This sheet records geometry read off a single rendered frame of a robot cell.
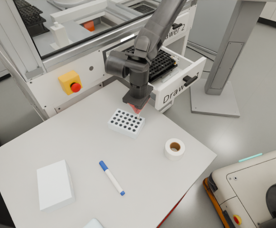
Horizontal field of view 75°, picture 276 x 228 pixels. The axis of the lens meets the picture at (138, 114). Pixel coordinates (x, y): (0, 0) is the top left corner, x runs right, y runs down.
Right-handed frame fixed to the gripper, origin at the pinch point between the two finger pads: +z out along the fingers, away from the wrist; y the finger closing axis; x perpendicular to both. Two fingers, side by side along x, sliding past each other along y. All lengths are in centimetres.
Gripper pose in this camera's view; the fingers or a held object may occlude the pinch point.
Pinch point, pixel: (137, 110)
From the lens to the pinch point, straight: 66.1
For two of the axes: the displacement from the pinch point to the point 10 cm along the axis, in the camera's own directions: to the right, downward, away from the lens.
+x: 8.8, 3.9, -2.8
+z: -0.2, 6.3, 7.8
